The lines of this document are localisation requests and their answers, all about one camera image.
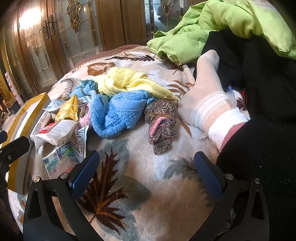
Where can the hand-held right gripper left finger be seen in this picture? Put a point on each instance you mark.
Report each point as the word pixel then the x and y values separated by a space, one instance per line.
pixel 85 171

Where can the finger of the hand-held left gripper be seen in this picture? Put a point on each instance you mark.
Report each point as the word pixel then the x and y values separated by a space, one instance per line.
pixel 16 147
pixel 2 137

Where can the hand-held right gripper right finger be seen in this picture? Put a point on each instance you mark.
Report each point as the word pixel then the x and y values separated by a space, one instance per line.
pixel 208 176

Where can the teal illustrated packet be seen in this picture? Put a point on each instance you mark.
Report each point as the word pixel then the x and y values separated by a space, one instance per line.
pixel 62 160

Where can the white text-printed packet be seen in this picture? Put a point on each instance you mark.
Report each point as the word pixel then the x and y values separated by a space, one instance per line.
pixel 79 139

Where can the yellow-edged cardboard box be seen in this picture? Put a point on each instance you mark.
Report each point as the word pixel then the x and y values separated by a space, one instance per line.
pixel 27 109

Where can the white packet with red label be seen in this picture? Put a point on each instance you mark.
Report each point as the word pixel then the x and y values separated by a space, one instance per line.
pixel 57 132

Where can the pink fuzzy sock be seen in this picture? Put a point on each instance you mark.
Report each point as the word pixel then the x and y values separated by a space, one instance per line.
pixel 85 119

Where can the gold snack packet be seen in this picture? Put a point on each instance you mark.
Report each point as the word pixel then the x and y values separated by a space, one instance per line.
pixel 68 109

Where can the speckled knitted socks pair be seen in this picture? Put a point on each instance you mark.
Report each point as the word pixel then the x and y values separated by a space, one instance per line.
pixel 161 129

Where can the large blue towel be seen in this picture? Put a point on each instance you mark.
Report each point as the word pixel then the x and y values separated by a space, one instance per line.
pixel 120 111

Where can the small blue towel bundle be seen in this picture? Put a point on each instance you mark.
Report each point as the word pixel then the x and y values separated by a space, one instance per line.
pixel 89 87

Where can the yellow towel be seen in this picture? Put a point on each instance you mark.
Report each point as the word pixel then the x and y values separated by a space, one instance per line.
pixel 129 81

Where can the stack of white cartons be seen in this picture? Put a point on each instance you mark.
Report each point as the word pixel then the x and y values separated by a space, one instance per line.
pixel 12 88

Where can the white and blue packet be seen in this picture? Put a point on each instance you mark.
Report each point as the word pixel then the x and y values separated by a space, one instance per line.
pixel 54 104

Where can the leaf-print plush blanket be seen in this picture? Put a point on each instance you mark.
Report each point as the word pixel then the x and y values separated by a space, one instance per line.
pixel 150 185

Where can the wooden glass double door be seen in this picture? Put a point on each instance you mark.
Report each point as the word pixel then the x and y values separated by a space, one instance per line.
pixel 76 34

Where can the green jacket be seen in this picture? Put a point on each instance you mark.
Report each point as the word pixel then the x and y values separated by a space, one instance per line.
pixel 208 27

